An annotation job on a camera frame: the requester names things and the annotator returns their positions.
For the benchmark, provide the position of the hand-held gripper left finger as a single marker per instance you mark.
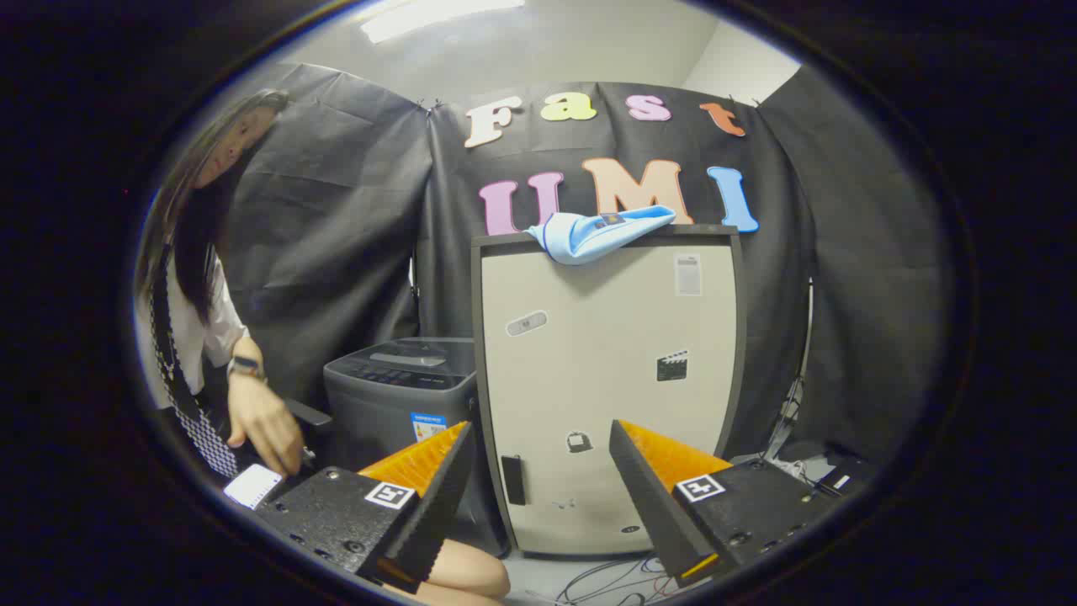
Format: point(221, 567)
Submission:
point(437, 505)

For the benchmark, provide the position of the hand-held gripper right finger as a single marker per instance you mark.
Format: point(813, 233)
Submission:
point(648, 497)

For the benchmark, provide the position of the grey washing machine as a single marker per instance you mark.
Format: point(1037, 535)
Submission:
point(379, 421)

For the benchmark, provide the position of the grey washing machine lid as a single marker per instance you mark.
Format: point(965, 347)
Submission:
point(429, 347)

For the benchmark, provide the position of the light blue garment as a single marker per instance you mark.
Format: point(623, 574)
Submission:
point(589, 240)

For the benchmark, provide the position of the person's bare knee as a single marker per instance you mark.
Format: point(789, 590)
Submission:
point(467, 572)

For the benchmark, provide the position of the black chair armrest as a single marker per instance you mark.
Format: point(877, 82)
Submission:
point(310, 413)

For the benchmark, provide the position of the light-coloured smartphone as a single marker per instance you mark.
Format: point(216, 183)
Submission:
point(252, 486)

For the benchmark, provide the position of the black backdrop cloth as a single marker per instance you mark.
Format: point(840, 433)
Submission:
point(336, 210)

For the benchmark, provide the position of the beige cabinet with dark frame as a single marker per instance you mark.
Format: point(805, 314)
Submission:
point(589, 337)

